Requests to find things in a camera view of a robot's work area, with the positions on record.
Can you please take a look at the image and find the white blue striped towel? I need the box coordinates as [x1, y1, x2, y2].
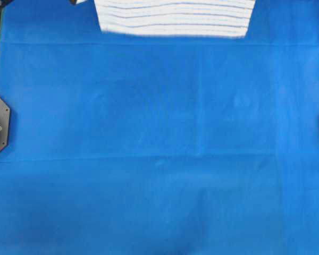
[94, 0, 256, 38]

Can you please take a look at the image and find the blue table cloth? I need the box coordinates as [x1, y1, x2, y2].
[0, 1, 319, 254]

